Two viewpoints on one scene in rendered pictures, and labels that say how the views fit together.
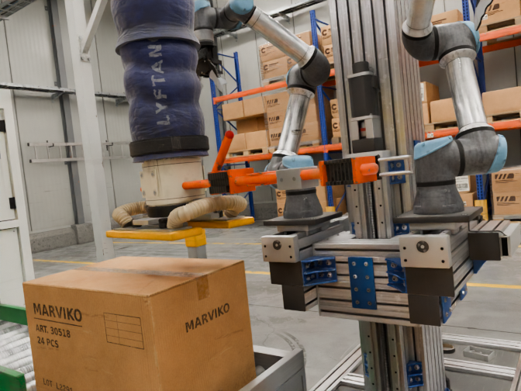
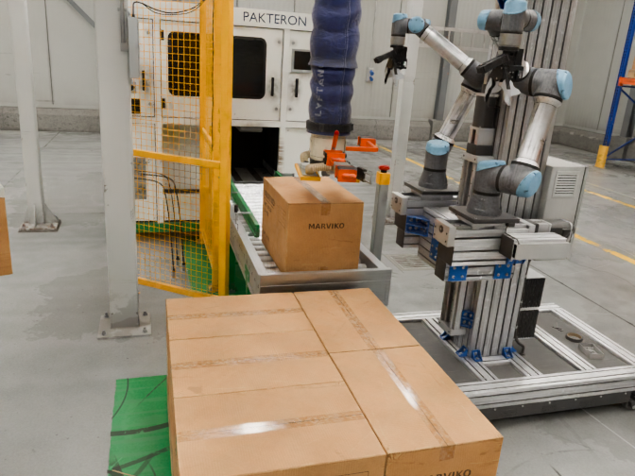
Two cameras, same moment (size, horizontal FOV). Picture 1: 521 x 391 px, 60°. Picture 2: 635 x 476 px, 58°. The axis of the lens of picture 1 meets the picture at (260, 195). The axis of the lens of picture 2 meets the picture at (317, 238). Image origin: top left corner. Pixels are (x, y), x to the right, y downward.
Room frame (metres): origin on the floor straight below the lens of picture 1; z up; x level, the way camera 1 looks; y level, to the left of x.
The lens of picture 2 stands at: (-0.94, -1.46, 1.65)
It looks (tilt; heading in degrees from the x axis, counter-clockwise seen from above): 18 degrees down; 37
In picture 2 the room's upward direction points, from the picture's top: 4 degrees clockwise
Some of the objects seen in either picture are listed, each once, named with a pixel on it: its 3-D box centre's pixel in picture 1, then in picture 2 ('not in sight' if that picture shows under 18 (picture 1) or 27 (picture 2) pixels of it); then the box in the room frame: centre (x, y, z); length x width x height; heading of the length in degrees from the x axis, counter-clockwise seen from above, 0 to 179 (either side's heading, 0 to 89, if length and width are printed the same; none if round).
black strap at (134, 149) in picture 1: (170, 147); (329, 126); (1.32, 0.24, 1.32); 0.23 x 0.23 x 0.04
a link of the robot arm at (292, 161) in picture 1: (298, 172); (437, 154); (1.72, -0.15, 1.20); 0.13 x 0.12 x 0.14; 24
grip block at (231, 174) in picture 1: (231, 181); (334, 158); (1.14, 0.07, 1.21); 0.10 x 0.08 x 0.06; 135
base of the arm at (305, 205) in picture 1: (301, 202); (434, 177); (1.72, -0.15, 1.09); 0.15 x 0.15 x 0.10
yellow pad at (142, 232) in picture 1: (150, 227); (307, 168); (1.25, 0.31, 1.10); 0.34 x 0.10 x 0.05; 45
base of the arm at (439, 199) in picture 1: (436, 195); (485, 200); (1.43, -0.56, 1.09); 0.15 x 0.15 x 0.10
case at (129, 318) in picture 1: (139, 331); (308, 223); (1.44, 0.43, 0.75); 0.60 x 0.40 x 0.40; 56
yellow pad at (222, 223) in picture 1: (204, 217); not in sight; (1.39, 0.18, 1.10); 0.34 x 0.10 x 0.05; 45
